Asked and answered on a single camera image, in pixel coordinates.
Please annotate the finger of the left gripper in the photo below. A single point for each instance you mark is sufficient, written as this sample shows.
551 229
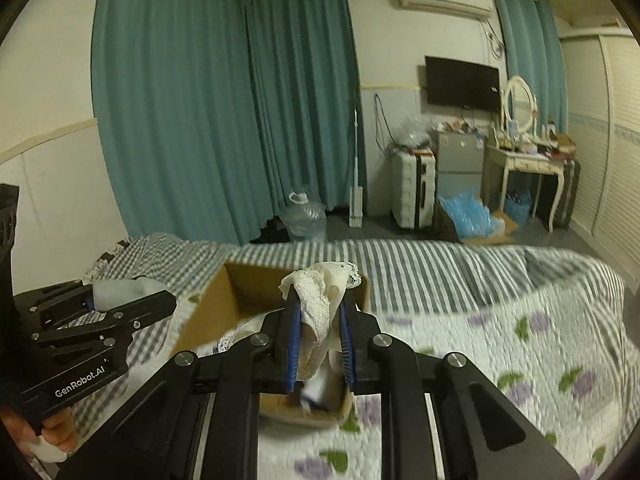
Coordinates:
54 305
117 327

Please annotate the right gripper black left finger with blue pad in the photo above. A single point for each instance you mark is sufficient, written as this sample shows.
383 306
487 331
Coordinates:
196 418

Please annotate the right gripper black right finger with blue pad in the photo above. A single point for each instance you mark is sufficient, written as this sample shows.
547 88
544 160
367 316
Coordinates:
441 417

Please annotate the white cloth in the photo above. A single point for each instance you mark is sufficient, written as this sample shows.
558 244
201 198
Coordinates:
111 294

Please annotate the cream lace cloth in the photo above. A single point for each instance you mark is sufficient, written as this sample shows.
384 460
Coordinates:
320 289

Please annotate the person's left hand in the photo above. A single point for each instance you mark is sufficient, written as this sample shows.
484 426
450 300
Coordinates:
58 430

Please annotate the grey checked bed sheet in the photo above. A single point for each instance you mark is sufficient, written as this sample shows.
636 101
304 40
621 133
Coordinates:
425 269

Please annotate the floral quilted white blanket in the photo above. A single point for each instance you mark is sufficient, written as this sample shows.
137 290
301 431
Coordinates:
314 385

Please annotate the brown cardboard box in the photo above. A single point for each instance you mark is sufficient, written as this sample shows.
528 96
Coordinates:
233 306

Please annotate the floor cardboard box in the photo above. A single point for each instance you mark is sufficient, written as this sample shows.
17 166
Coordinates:
444 230

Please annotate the blue plastic bags pile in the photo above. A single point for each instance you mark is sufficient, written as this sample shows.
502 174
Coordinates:
471 218

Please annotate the clear water jug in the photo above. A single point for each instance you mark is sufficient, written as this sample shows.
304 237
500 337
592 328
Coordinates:
303 217

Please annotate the white flat mop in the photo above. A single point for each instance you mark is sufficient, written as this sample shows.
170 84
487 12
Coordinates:
355 193

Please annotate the blue laundry basket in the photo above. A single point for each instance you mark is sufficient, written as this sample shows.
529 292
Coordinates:
517 206

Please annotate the large teal curtain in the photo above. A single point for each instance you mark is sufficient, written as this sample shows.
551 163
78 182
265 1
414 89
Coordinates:
171 89

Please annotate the white hard suitcase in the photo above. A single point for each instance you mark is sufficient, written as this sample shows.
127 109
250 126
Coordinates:
412 182

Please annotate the silver mini fridge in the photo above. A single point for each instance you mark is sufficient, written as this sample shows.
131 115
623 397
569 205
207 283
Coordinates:
459 163

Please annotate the dark suitcase by wardrobe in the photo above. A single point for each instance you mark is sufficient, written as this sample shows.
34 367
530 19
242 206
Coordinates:
564 210

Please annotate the clear plastic bag pile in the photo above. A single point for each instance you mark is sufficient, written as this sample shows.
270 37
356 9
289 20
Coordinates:
415 132

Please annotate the teal corner curtain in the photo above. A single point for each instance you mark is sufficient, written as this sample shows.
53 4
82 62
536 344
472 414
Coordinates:
305 83

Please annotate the white oval vanity mirror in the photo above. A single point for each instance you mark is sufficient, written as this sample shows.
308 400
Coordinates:
519 107

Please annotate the white louvered wardrobe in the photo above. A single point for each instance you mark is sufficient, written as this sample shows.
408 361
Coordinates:
602 90

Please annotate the teal window curtain right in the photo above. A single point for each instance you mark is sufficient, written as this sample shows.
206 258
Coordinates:
533 52

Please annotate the black wall television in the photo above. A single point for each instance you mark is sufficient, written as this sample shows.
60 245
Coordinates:
461 84

